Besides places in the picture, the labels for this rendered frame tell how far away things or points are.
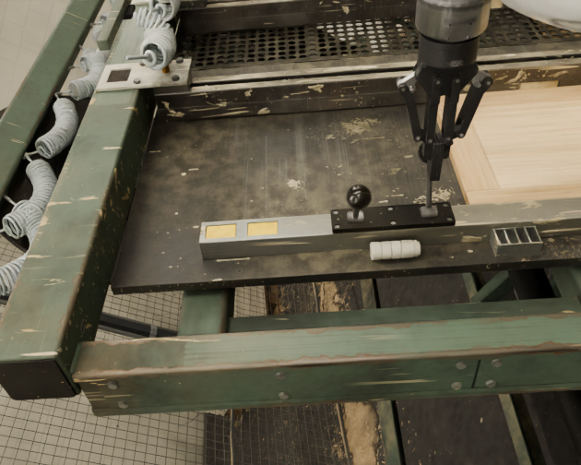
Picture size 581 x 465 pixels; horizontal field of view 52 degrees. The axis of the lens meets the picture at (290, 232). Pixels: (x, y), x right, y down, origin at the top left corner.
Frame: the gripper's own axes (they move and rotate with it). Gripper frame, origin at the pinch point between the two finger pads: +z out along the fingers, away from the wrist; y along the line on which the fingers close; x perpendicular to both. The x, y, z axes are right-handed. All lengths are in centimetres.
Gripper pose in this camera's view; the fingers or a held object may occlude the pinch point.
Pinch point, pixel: (434, 157)
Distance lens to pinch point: 92.8
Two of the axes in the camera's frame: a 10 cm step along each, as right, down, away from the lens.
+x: -0.2, -7.0, 7.2
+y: 10.0, -0.7, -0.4
